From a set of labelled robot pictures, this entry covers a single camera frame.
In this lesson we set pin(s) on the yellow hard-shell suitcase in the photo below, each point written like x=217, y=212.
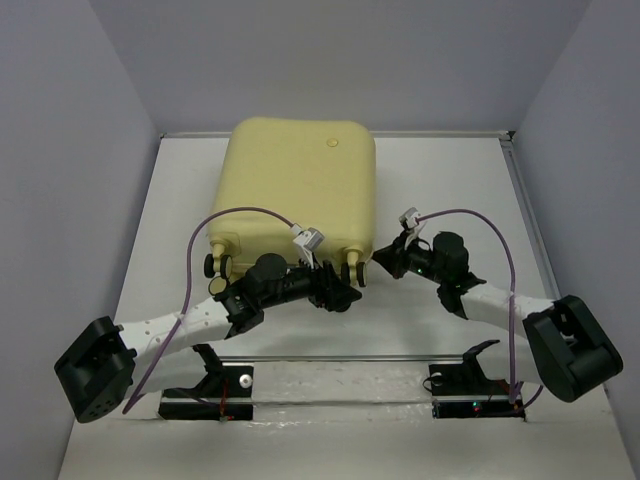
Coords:
x=278, y=172

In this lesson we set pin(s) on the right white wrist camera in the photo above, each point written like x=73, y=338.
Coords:
x=411, y=226

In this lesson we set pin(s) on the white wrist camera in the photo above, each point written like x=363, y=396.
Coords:
x=411, y=226
x=306, y=241

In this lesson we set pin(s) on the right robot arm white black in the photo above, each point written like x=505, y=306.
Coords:
x=570, y=352

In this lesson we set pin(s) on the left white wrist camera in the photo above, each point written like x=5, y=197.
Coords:
x=306, y=241

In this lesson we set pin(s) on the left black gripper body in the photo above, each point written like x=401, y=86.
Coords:
x=296, y=284

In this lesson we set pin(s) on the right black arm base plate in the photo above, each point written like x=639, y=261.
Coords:
x=461, y=390

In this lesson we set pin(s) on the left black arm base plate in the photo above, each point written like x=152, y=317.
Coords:
x=223, y=394

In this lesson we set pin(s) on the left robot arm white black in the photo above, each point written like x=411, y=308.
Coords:
x=110, y=363

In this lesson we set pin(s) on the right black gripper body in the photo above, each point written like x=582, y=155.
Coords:
x=420, y=263

